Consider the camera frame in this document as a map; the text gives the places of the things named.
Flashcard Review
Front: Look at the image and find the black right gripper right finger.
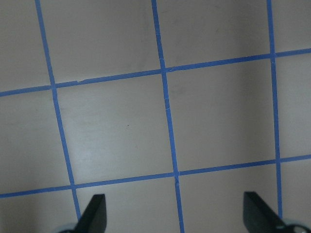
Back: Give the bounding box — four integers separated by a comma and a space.
243, 191, 286, 233

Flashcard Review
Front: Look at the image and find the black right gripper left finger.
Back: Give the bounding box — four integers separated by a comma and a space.
73, 194, 107, 233

